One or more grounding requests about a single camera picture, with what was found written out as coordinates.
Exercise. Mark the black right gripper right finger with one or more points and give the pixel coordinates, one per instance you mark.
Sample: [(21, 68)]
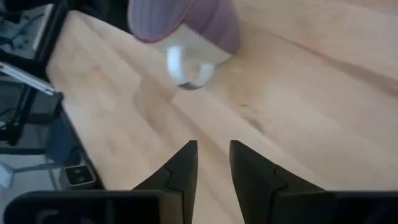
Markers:
[(264, 186)]

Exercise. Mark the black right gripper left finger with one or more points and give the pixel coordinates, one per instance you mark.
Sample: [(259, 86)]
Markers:
[(180, 174)]

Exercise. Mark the lilac and white mug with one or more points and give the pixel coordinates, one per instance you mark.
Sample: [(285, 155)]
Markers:
[(199, 31)]

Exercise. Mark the silver metal bar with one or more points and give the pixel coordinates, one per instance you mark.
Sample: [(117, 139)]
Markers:
[(28, 79)]

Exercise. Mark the black table edge rail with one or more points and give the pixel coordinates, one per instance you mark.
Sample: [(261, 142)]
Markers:
[(53, 34)]

